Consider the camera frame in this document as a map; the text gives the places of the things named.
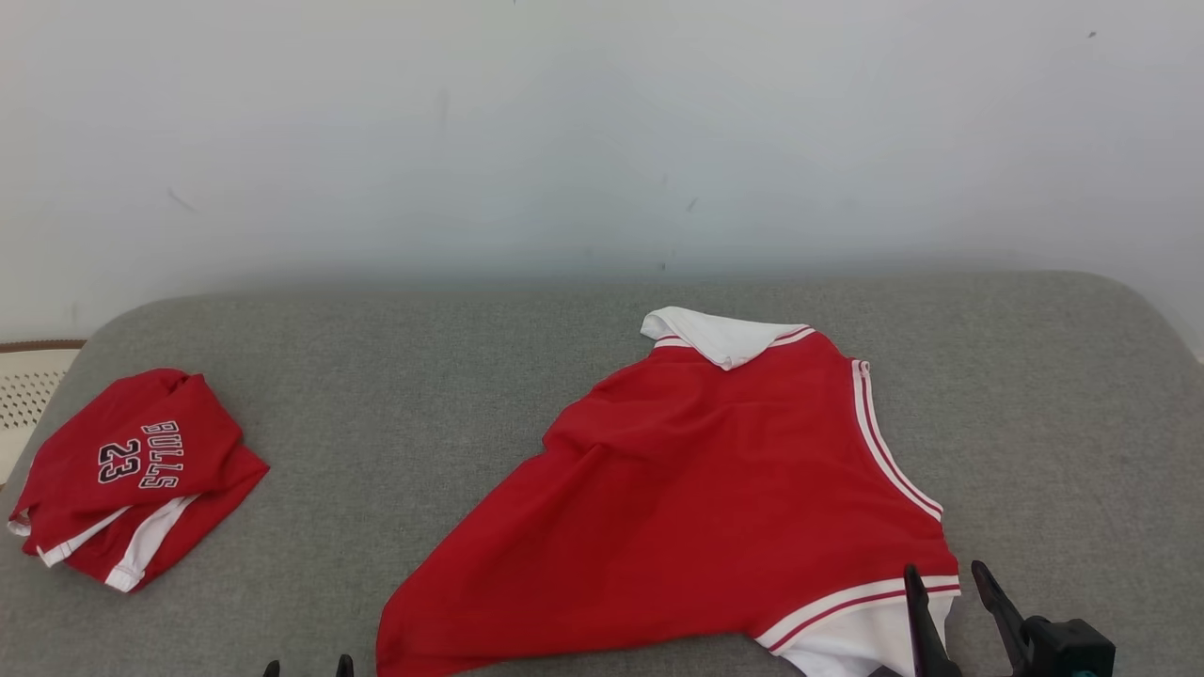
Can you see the red shirt with white sleeves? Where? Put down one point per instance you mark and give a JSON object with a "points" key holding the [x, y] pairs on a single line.
{"points": [[696, 489]]}

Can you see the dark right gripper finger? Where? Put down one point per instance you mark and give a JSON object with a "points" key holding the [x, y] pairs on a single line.
{"points": [[1005, 616], [926, 639]]}

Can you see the red Bulls 23 shorts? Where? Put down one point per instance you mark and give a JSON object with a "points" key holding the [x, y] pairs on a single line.
{"points": [[141, 414]]}

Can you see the cream laundry basket brown rim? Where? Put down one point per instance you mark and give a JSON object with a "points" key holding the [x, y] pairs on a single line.
{"points": [[28, 395]]}

